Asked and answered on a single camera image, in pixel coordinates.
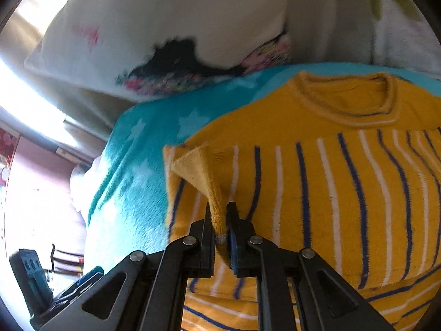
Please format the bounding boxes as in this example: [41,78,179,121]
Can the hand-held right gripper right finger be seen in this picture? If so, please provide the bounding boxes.
[225,202,397,331]

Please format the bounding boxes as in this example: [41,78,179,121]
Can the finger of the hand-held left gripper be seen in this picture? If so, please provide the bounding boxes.
[41,265,105,321]

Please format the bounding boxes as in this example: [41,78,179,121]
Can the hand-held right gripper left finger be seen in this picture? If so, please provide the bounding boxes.
[34,202,216,331]

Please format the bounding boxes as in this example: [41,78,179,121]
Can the yellow striped knit sweater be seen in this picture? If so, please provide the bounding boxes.
[163,71,441,331]

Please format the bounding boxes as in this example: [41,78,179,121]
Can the red white striped cloth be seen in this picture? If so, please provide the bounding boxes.
[52,248,85,278]

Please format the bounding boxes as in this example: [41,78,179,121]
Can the teal star print blanket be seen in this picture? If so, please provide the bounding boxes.
[84,63,441,269]

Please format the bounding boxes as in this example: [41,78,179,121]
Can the white printed pillow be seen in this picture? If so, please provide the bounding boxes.
[24,0,293,105]

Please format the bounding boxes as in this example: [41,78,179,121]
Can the white floral fleece blanket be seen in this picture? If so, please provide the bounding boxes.
[284,0,441,76]

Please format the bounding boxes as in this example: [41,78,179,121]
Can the red patterned wall hanging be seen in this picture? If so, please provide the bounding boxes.
[0,127,22,183]

